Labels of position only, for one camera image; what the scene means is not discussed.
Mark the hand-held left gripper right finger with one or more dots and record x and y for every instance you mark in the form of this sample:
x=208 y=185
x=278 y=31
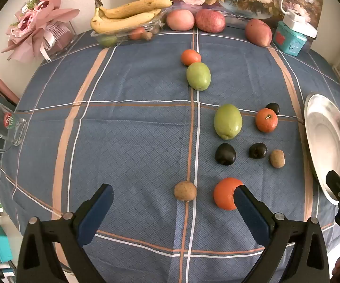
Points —
x=251 y=212

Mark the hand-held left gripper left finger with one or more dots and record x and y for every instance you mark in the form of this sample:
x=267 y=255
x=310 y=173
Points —
x=96 y=209

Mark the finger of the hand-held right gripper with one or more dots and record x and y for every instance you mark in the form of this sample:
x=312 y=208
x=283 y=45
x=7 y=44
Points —
x=337 y=187

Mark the large orange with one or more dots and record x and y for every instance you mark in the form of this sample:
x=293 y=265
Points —
x=224 y=194

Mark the silver metal plate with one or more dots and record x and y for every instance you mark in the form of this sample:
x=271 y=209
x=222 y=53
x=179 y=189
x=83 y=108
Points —
x=326 y=135

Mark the oval brown kiwi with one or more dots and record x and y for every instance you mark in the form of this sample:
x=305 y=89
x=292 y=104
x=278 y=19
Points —
x=277 y=159

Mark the medium dark plum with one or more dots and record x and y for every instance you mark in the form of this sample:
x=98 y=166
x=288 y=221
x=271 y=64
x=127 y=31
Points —
x=258 y=150

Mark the large dark plum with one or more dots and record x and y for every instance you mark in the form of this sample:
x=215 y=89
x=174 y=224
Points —
x=225 y=154

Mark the round brown kiwi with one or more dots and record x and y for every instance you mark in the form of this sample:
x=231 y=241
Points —
x=185 y=191

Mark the orange tangerine with stem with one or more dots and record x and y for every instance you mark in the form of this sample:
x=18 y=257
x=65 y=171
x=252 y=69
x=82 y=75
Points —
x=266 y=121

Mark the large green mango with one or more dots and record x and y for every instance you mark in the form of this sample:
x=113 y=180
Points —
x=228 y=121

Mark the small dark plum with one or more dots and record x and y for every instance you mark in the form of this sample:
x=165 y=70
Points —
x=273 y=107

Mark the small green mango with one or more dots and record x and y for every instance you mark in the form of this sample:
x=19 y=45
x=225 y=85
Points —
x=198 y=76

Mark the small orange tangerine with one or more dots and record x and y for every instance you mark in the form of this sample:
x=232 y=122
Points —
x=191 y=57

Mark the blue checked tablecloth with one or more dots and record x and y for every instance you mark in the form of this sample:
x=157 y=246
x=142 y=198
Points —
x=128 y=141

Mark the teal plastic box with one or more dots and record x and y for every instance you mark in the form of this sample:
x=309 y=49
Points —
x=0 y=244

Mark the clear glass mug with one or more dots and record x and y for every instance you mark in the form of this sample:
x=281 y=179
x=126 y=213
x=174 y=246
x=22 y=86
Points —
x=8 y=121

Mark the white charger device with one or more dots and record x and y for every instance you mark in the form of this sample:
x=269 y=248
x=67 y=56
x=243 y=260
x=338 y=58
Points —
x=301 y=25

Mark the green fruit in tray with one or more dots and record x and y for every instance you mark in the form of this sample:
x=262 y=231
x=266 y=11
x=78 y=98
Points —
x=108 y=41

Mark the oblong red apple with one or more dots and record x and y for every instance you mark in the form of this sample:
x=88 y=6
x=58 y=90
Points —
x=258 y=32

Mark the clear plastic tray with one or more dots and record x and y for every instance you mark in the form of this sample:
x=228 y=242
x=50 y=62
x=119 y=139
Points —
x=122 y=36

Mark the small orange in tray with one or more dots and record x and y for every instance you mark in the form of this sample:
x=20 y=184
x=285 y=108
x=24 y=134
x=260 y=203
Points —
x=136 y=33

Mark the brown kiwi in tray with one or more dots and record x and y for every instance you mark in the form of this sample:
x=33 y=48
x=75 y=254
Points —
x=148 y=36

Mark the yellow banana bunch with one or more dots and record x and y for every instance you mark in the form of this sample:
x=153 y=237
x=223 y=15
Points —
x=122 y=20

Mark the round red apple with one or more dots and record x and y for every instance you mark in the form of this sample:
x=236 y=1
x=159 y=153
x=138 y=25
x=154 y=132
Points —
x=210 y=20

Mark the pink flower bouquet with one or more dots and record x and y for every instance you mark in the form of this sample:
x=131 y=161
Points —
x=31 y=23

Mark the pink apple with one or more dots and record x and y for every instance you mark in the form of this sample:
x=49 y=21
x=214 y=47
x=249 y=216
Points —
x=180 y=20

